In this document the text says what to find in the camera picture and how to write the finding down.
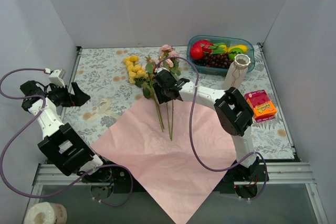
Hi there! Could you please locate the pink rose stem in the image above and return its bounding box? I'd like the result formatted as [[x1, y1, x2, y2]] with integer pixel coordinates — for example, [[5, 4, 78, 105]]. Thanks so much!
[[159, 45, 181, 141], [142, 59, 174, 140]]

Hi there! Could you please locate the cream printed ribbon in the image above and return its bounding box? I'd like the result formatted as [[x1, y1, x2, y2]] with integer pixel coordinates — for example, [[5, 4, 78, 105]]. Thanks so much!
[[86, 98, 120, 123]]

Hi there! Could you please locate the purple and pink wrapping paper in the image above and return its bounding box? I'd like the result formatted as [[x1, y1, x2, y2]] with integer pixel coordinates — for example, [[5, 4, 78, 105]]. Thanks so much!
[[92, 98, 236, 223]]

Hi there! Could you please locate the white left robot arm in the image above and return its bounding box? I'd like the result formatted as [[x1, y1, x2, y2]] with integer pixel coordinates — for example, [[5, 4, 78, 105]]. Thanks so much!
[[20, 80, 112, 182]]

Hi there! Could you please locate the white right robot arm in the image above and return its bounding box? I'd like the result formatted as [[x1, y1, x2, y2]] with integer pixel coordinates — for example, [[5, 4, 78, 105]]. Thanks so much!
[[154, 67, 261, 181]]

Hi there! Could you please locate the white ribbed ceramic vase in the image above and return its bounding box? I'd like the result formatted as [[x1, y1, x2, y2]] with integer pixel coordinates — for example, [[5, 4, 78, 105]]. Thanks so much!
[[223, 54, 250, 90]]

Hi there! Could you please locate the yellow rose bunch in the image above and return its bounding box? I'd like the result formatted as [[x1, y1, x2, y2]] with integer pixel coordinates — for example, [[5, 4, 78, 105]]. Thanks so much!
[[122, 55, 165, 133]]

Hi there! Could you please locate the red dragon fruit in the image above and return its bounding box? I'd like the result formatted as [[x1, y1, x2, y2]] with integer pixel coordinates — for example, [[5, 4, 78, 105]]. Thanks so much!
[[190, 40, 213, 60]]

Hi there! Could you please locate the dark grape bunch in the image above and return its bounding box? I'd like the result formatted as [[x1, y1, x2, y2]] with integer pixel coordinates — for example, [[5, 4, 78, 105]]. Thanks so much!
[[193, 53, 233, 69]]

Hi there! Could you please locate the yellow mango with leaves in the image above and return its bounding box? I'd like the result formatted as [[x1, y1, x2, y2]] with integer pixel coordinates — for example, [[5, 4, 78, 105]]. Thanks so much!
[[208, 43, 228, 55]]

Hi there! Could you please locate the green lime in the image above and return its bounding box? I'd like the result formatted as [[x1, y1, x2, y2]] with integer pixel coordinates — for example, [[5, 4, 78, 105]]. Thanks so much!
[[228, 47, 244, 61]]

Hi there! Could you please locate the teal plastic fruit basket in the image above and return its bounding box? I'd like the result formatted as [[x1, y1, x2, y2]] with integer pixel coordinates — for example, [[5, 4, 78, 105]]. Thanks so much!
[[186, 35, 255, 76]]

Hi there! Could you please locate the yellow lemon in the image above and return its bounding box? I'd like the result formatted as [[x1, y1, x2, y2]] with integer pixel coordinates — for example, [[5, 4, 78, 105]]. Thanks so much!
[[227, 44, 248, 53]]

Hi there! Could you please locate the orange pink snack box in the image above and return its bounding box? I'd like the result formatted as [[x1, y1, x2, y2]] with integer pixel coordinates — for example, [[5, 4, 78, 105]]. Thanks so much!
[[244, 90, 277, 123]]

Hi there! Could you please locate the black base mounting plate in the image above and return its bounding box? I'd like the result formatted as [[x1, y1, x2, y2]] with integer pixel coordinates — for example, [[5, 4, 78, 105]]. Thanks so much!
[[81, 158, 269, 198]]

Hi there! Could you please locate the white paper towel roll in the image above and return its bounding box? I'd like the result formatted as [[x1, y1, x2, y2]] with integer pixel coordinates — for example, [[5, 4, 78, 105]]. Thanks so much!
[[24, 202, 67, 224]]

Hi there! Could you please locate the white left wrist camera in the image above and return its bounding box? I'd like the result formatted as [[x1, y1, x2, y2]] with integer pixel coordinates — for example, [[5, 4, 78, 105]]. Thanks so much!
[[49, 69, 66, 88]]

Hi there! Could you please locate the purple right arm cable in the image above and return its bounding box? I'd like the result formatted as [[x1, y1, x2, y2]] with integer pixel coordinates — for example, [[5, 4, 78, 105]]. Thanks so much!
[[153, 56, 268, 201]]

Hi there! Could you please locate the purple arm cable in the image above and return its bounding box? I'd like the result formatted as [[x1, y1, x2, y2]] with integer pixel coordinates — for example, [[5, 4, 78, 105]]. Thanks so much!
[[153, 56, 268, 201], [0, 68, 134, 207]]

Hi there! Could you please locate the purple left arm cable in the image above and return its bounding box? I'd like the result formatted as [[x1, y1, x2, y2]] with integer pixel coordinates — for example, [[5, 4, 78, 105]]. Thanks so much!
[[0, 68, 134, 207]]

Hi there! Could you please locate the aluminium rail frame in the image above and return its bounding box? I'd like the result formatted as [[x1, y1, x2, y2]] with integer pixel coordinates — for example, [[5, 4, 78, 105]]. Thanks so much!
[[22, 162, 329, 224]]

